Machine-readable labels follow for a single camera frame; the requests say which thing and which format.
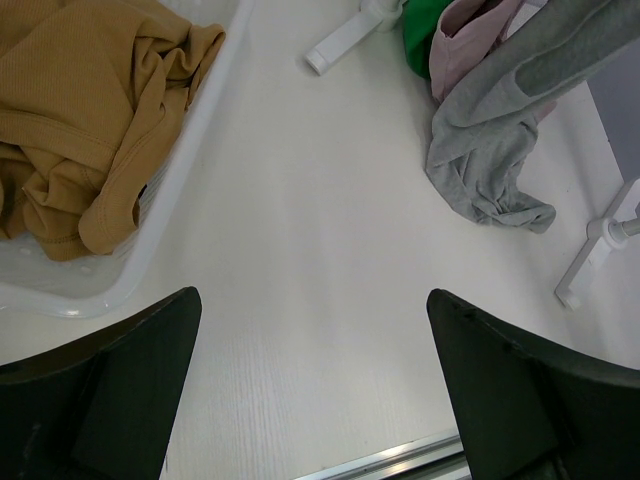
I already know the clothes rack metal white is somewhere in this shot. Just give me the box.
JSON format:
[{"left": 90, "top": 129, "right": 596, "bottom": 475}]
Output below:
[{"left": 305, "top": 1, "right": 639, "bottom": 310}]

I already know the brown tank top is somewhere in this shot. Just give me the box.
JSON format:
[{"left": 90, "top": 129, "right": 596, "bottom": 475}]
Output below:
[{"left": 1, "top": 1, "right": 226, "bottom": 262}]

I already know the grey tank top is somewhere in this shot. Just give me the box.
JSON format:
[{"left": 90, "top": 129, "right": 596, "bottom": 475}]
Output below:
[{"left": 425, "top": 1, "right": 639, "bottom": 234}]

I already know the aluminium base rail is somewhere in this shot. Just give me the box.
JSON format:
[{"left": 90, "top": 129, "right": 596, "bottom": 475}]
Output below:
[{"left": 301, "top": 429, "right": 472, "bottom": 480}]

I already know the pink tank top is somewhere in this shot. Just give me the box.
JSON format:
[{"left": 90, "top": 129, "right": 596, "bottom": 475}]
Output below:
[{"left": 428, "top": 0, "right": 524, "bottom": 103}]

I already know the green tank top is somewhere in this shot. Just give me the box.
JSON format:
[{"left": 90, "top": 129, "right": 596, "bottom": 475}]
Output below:
[{"left": 403, "top": 0, "right": 452, "bottom": 80}]

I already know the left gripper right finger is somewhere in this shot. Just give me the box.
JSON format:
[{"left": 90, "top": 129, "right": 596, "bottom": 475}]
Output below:
[{"left": 426, "top": 289, "right": 639, "bottom": 479}]

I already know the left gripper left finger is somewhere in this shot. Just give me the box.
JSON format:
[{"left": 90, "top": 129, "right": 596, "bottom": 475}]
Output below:
[{"left": 1, "top": 286, "right": 202, "bottom": 479}]

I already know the white plastic basket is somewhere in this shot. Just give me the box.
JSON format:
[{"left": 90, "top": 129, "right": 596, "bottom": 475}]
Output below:
[{"left": 1, "top": 1, "right": 255, "bottom": 318}]

